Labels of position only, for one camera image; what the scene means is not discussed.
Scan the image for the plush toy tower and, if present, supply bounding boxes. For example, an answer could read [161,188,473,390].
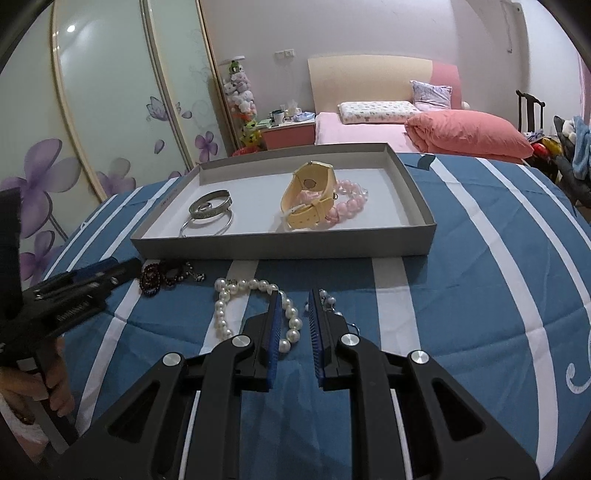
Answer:
[221,56,262,151]

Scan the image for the person's left hand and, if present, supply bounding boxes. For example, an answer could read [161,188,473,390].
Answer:
[0,337,75,425]

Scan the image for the white pearl necklace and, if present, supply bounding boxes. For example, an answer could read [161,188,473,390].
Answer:
[213,277,361,357]

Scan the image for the dark wooden chair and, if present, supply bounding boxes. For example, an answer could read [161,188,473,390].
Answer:
[516,90,546,134]

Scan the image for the flower print sliding wardrobe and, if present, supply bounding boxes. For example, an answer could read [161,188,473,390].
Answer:
[0,0,232,287]

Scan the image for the colourful toys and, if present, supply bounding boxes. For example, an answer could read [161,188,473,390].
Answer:
[531,136,561,160]

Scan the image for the cream wristwatch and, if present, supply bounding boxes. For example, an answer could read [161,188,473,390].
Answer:
[280,161,340,230]

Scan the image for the person's left forearm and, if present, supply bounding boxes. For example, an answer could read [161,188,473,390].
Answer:
[0,406,51,462]

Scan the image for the pink bead bracelet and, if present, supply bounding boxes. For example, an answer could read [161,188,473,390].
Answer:
[295,179,370,227]

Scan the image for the pink curtain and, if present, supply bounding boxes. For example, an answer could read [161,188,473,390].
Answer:
[579,60,591,125]

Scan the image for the purple patterned pillow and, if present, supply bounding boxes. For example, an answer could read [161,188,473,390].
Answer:
[409,80,453,110]

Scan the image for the dark red bead bracelet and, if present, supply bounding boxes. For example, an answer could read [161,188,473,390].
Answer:
[140,261,207,296]

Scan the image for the wide silver cuff bangle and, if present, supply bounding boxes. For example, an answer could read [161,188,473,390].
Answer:
[188,190,232,223]

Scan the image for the white printed pillow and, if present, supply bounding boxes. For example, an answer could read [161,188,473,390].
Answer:
[337,99,423,125]

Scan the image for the blue plush garment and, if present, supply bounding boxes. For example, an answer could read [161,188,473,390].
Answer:
[570,116,591,178]

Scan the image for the blue white striped tablecloth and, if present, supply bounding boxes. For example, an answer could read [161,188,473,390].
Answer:
[28,152,591,480]

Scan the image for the pink bed sheet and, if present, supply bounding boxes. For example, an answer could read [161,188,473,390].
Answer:
[314,112,416,146]

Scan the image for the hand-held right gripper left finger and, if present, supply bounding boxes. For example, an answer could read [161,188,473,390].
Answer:
[60,288,284,480]

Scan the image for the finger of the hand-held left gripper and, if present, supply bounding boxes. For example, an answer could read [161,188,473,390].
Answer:
[83,257,143,302]
[46,257,119,285]

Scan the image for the grey cardboard tray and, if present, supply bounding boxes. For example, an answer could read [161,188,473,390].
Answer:
[130,143,437,258]

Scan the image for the coral pink duvet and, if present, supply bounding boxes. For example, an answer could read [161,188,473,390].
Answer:
[405,110,535,162]

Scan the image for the beige pink bed headboard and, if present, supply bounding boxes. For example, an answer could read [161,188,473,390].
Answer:
[307,54,462,116]

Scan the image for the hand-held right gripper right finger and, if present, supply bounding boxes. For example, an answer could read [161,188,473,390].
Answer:
[307,288,541,480]

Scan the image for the pink nightstand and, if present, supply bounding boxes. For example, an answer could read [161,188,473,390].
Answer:
[261,121,317,149]

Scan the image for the thin silver bangle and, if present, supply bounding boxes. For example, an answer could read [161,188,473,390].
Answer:
[179,210,235,237]

